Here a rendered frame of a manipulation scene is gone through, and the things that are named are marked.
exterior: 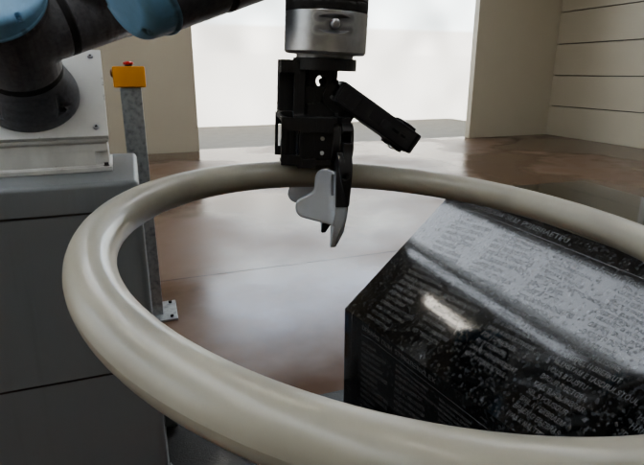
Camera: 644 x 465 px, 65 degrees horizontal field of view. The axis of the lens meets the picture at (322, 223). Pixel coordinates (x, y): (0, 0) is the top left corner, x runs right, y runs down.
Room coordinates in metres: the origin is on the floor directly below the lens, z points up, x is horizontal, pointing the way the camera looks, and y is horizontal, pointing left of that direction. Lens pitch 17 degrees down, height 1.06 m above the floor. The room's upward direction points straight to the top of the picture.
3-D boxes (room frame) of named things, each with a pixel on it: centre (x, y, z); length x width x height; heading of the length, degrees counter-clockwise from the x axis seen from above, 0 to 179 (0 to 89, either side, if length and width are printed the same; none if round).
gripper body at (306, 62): (0.59, 0.01, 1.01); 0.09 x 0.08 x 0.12; 101
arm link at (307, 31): (0.59, 0.00, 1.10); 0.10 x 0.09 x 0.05; 11
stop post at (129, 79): (2.11, 0.77, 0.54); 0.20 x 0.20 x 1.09; 19
